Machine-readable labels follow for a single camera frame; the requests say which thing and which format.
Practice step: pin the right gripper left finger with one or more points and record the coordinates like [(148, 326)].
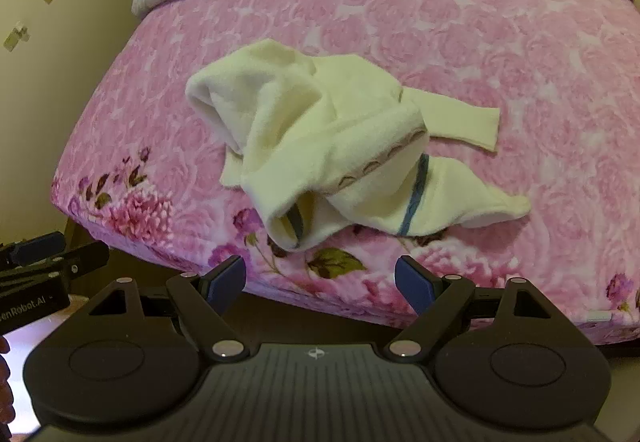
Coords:
[(200, 301)]

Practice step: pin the cream knit sweater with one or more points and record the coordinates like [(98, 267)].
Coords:
[(319, 143)]

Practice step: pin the person's hand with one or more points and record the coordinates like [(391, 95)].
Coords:
[(6, 396)]

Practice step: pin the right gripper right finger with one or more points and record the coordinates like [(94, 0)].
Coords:
[(442, 305)]

